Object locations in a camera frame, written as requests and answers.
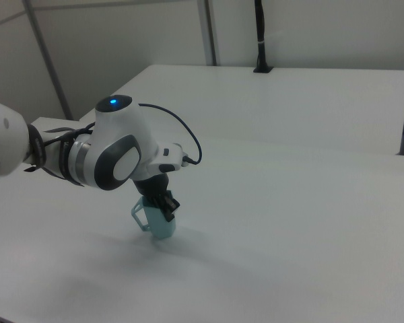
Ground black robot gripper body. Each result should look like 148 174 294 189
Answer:
133 174 172 205

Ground teal faceted cup with handle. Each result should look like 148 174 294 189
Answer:
131 189 176 241

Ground dark blue robot cable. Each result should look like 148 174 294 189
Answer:
138 102 203 166

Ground black cable straps on arm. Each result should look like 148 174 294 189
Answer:
22 122 97 188

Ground grey metal partition post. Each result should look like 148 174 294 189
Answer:
197 0 219 67
24 0 73 121

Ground black camera stand pole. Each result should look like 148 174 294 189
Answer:
252 0 274 74

